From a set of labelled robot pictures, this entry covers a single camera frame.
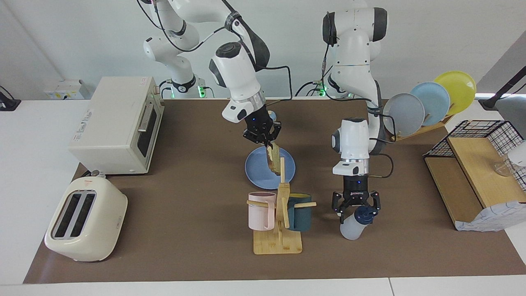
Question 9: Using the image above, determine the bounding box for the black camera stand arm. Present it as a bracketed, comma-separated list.
[479, 65, 526, 111]

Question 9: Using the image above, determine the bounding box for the wooden mug tree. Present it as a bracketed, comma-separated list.
[247, 157, 317, 255]

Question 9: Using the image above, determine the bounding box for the dark teal mug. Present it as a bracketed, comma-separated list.
[286, 193, 313, 231]

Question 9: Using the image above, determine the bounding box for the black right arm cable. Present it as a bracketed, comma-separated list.
[138, 0, 293, 103]

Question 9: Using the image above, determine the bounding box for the blue white patterned cloth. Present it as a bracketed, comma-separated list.
[455, 201, 526, 232]

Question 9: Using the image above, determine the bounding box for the toasted bread slice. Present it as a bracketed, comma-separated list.
[265, 142, 281, 172]

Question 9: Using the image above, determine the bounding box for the brown table mat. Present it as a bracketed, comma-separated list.
[23, 98, 526, 285]

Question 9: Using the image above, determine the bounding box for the wooden plate rack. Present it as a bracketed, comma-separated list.
[377, 113, 454, 143]

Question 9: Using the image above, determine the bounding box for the light blue round plate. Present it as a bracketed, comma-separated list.
[410, 82, 451, 126]

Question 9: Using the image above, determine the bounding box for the black table clamp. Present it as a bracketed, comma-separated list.
[0, 86, 21, 112]

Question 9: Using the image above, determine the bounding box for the white toaster oven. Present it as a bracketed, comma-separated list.
[68, 76, 165, 175]

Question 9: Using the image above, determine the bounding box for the grey round plate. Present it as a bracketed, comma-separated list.
[383, 93, 425, 137]

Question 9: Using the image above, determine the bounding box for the yellow round plate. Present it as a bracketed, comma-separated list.
[434, 71, 477, 116]

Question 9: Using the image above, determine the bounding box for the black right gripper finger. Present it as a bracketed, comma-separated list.
[242, 129, 270, 148]
[268, 122, 282, 148]

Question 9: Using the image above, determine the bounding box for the white squeeze bottle blue cap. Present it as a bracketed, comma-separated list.
[340, 206, 376, 241]

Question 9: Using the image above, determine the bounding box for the pink mug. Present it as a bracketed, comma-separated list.
[248, 192, 277, 231]

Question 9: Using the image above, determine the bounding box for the clear drinking glass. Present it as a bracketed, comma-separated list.
[493, 160, 515, 177]

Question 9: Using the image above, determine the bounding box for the wooden shelf with wire basket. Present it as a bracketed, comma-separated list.
[423, 120, 526, 232]

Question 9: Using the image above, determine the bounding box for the white wall outlet box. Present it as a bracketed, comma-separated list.
[44, 79, 85, 100]

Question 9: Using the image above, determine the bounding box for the grey background object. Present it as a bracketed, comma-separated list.
[495, 95, 526, 138]

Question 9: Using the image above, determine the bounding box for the cream two-slot toaster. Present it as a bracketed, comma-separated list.
[44, 175, 128, 263]

